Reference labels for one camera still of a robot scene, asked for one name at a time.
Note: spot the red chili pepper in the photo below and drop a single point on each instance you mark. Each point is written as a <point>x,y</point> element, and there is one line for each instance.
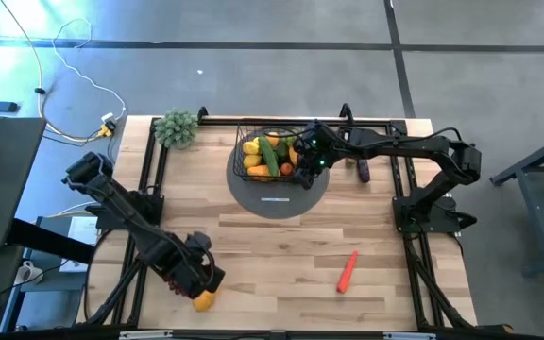
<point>346,276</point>

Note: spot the green grape bunch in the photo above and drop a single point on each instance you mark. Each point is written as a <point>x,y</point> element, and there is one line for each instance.
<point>290,141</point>

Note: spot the blue-grey metal cart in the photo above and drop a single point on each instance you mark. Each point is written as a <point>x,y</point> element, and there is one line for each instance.
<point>541,222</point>

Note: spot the green artificial bushy plant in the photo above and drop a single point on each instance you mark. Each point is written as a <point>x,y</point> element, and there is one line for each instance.
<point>176,128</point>

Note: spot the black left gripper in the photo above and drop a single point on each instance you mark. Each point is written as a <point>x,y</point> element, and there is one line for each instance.
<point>184,271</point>

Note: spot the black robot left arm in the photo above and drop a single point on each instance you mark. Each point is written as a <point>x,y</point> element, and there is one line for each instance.
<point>116,205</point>

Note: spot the white mug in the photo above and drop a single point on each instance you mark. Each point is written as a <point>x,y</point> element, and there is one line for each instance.
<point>28,274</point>

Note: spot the dark green avocado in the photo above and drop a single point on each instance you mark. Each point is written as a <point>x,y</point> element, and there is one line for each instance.
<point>282,151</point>

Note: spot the white paper box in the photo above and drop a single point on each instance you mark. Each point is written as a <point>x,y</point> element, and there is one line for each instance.
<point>83,231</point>

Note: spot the black aluminium table frame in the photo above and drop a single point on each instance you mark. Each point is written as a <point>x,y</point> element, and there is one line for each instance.
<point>225,121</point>

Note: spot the black desk leg beam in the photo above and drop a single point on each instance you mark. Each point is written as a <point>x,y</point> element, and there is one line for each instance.
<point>50,241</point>

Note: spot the green cucumber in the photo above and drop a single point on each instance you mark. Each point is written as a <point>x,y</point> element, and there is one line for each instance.
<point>268,157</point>

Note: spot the orange-yellow mango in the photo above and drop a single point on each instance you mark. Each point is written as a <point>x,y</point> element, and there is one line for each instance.
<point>293,156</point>
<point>258,172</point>

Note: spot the black side desk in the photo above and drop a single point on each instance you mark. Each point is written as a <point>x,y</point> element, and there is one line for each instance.
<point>7,179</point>

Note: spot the white and yellow power plug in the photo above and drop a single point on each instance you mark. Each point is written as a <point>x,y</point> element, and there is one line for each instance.
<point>107,124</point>

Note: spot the dark purple eggplant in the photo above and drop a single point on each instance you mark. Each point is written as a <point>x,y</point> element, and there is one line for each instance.
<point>363,172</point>

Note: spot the silver frame bracket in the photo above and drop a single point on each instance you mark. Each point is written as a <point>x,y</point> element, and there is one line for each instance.
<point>409,336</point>
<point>144,335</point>

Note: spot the orange tangerine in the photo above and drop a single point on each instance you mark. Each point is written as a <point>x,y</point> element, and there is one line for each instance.
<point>286,169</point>

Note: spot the grey round woven table mat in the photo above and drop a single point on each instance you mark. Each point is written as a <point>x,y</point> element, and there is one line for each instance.
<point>277,210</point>

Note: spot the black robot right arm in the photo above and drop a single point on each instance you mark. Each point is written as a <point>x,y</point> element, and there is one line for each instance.
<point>418,144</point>

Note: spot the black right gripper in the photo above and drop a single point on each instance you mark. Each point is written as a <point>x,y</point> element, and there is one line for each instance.
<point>324,151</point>

